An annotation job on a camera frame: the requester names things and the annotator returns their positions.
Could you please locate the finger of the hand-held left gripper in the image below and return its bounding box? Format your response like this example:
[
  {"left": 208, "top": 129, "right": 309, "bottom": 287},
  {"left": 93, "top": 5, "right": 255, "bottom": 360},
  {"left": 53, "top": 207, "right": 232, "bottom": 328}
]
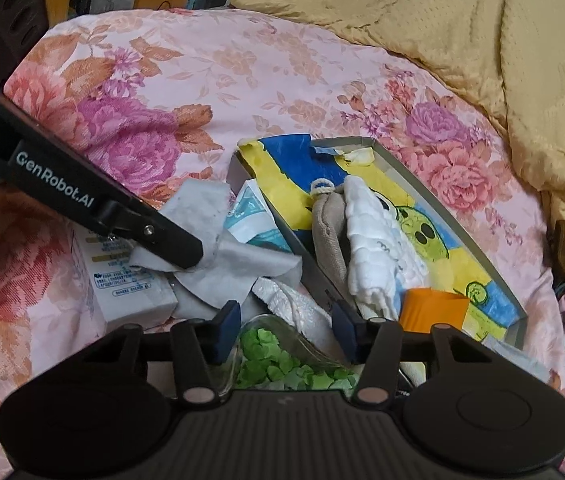
[{"left": 90, "top": 192, "right": 206, "bottom": 272}]

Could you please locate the yellow quilt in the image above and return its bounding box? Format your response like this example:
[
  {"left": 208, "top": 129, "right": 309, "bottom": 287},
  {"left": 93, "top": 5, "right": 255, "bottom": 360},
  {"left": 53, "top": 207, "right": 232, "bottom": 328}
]
[{"left": 227, "top": 0, "right": 565, "bottom": 222}]

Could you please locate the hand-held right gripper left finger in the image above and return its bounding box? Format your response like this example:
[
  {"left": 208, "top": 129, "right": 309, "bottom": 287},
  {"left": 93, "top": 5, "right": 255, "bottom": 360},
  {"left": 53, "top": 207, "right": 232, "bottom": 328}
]
[{"left": 80, "top": 300, "right": 242, "bottom": 407}]

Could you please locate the grey metal tray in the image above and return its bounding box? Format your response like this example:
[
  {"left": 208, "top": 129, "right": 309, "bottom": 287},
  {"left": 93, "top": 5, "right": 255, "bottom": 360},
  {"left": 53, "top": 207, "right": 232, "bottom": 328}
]
[{"left": 226, "top": 135, "right": 529, "bottom": 352}]

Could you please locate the glass jar of green paper stars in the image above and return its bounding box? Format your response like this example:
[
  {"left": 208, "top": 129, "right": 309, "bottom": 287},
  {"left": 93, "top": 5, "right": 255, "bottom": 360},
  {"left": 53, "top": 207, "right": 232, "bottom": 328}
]
[{"left": 207, "top": 312, "right": 364, "bottom": 397}]

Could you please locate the teal white packet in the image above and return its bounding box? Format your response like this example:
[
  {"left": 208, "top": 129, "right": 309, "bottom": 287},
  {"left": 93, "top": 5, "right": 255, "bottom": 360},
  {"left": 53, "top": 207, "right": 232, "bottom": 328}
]
[{"left": 225, "top": 179, "right": 294, "bottom": 254}]

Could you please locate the beige sock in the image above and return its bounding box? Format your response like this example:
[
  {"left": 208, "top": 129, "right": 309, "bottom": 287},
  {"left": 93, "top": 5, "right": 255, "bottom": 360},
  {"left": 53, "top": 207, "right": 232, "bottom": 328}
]
[{"left": 307, "top": 177, "right": 354, "bottom": 307}]

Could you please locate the white muslin cloth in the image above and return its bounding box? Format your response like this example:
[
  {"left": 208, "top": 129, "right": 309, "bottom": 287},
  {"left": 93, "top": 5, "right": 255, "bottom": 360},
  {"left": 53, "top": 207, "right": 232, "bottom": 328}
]
[{"left": 344, "top": 177, "right": 437, "bottom": 322}]

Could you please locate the white milk carton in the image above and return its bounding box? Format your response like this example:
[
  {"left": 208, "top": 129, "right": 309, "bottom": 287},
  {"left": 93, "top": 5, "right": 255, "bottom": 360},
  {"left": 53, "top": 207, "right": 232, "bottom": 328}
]
[{"left": 70, "top": 224, "right": 179, "bottom": 337}]

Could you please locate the yellow blue cartoon towel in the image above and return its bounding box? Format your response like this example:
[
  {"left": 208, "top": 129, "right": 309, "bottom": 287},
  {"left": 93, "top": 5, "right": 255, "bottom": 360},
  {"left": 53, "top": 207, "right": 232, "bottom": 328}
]
[{"left": 237, "top": 134, "right": 522, "bottom": 342}]

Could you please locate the pink floral bedsheet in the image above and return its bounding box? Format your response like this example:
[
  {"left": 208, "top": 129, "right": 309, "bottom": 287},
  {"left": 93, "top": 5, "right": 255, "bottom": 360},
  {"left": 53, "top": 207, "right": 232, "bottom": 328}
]
[{"left": 0, "top": 7, "right": 565, "bottom": 480}]

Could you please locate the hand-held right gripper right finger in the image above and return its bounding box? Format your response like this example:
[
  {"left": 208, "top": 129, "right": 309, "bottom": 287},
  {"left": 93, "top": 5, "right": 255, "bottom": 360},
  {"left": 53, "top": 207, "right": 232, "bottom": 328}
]
[{"left": 331, "top": 300, "right": 496, "bottom": 407}]

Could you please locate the grey cloth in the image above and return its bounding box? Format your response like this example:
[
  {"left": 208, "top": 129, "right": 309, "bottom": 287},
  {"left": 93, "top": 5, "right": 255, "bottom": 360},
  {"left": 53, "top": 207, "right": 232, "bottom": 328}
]
[{"left": 127, "top": 180, "right": 304, "bottom": 322}]

